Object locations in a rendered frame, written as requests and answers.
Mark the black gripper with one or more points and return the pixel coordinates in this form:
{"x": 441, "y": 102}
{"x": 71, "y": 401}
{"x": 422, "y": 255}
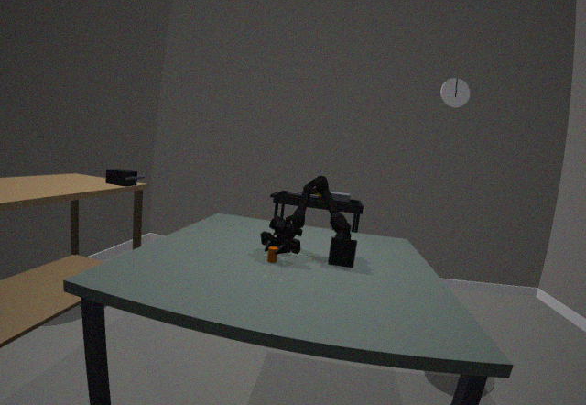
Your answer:
{"x": 287, "y": 244}

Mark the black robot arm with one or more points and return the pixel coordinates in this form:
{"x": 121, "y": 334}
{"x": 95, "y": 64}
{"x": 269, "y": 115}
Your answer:
{"x": 338, "y": 222}

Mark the orange tapered knob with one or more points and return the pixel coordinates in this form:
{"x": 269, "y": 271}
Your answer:
{"x": 271, "y": 257}

